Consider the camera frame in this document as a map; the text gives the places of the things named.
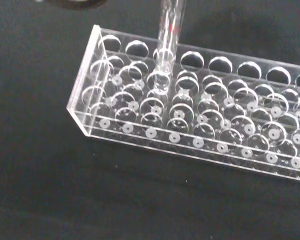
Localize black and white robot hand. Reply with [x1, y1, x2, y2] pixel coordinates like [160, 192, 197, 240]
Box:
[34, 0, 108, 11]

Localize clear plastic test tube rack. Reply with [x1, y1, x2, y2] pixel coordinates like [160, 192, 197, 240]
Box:
[66, 24, 300, 185]

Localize black bench cloth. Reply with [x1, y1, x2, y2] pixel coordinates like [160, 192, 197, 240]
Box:
[0, 0, 300, 240]

